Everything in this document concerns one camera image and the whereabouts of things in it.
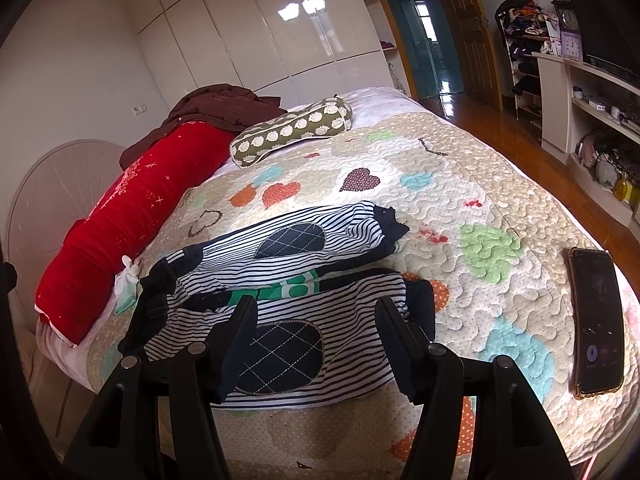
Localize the olive white-dotted bolster pillow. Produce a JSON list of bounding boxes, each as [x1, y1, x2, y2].
[[230, 96, 352, 168]]

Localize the patchwork heart quilt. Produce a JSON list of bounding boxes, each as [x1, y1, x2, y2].
[[84, 109, 640, 480]]

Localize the white shelf unit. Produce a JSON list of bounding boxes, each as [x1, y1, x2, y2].
[[535, 54, 639, 237]]

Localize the wooden door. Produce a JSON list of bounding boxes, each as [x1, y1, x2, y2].
[[440, 0, 503, 112]]

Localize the black smartphone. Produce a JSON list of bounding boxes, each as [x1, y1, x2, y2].
[[567, 247, 625, 398]]

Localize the white glossy wardrobe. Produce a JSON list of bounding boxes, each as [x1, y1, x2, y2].
[[125, 0, 393, 108]]

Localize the black television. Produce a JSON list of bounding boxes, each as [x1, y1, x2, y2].
[[570, 0, 639, 87]]

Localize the white and teal glove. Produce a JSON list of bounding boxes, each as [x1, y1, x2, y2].
[[114, 256, 140, 314]]

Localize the round white headboard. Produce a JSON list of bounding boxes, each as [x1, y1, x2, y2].
[[6, 140, 124, 332]]

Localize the dark round mantel clock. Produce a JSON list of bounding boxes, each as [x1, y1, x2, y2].
[[552, 0, 580, 34]]

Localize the long red bolster pillow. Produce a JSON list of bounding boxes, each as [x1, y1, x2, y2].
[[34, 120, 237, 346]]

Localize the navy striped children's pants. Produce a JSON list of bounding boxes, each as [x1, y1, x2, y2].
[[118, 200, 435, 411]]

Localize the dark brown blanket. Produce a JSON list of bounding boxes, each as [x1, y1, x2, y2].
[[119, 84, 286, 170]]

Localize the purple square clock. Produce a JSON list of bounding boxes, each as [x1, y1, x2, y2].
[[561, 32, 582, 62]]

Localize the black shoe rack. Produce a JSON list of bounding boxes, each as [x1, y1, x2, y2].
[[495, 0, 556, 130]]

